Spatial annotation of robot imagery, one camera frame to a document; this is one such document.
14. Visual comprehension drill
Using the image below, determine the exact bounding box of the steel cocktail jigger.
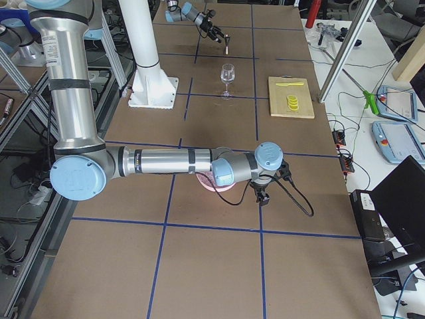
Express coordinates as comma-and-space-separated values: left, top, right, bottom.
224, 34, 230, 56

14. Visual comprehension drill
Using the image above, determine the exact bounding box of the green grabber tool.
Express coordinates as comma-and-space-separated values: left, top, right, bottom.
362, 90, 380, 116

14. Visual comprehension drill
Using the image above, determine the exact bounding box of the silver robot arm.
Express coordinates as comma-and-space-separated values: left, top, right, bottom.
165, 1, 230, 44
27, 1, 284, 201

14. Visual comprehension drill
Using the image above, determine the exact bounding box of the bamboo cutting board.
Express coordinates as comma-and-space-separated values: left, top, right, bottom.
268, 76, 315, 119

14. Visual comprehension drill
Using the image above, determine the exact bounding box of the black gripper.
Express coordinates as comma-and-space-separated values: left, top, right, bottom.
249, 174, 274, 193
200, 9, 226, 43

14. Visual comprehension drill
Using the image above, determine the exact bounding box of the white pedestal mount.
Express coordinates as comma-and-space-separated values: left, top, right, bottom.
119, 0, 179, 109

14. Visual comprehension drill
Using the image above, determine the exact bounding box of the black monitor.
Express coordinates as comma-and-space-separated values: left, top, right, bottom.
369, 156, 424, 276

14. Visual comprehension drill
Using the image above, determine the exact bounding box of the aluminium frame post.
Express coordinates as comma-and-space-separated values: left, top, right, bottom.
318, 0, 377, 103

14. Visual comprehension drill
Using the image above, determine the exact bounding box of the black box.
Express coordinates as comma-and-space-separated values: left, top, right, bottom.
349, 189, 385, 243

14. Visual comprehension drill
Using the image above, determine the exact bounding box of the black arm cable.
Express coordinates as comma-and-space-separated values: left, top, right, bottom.
215, 172, 315, 218

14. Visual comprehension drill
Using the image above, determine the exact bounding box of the pink bowl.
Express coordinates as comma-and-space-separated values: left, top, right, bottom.
196, 171, 234, 193

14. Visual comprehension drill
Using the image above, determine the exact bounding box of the yellow plastic knife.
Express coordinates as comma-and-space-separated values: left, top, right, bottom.
275, 82, 304, 87

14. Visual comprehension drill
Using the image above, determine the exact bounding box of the clear wine glass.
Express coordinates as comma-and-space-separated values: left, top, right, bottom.
220, 63, 235, 99

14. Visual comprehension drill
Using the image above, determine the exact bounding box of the blue teach pendant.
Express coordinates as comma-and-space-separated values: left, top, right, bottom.
371, 121, 424, 165
376, 85, 418, 123

